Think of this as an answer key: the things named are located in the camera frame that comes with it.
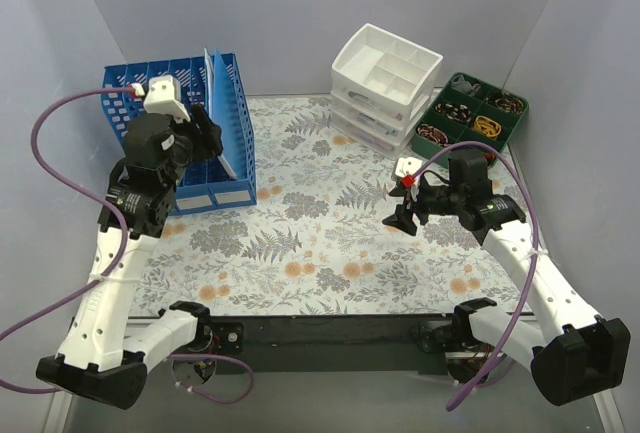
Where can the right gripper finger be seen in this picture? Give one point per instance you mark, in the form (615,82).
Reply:
(398,191)
(402,223)

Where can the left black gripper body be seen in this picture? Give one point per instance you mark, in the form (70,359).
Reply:
(198,132)

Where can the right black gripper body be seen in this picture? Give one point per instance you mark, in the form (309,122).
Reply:
(410,205)

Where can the blue notebook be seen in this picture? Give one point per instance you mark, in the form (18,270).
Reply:
(220,99)

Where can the blue plastic file rack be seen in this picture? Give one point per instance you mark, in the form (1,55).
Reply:
(205,186)

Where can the white drawer organizer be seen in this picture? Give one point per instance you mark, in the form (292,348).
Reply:
(382,84)

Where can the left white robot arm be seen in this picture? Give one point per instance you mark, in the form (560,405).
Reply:
(115,273)

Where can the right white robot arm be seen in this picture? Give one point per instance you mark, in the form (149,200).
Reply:
(540,273)

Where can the green compartment tray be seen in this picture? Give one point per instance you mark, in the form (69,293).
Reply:
(468,109)

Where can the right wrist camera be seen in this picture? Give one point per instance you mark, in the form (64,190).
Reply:
(405,170)

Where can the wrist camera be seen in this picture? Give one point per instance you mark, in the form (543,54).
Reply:
(163,96)
(405,170)

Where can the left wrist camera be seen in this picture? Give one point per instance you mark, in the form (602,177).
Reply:
(163,96)

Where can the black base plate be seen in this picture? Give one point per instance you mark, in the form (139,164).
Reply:
(420,343)

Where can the aluminium frame rail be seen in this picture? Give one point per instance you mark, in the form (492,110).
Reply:
(571,364)

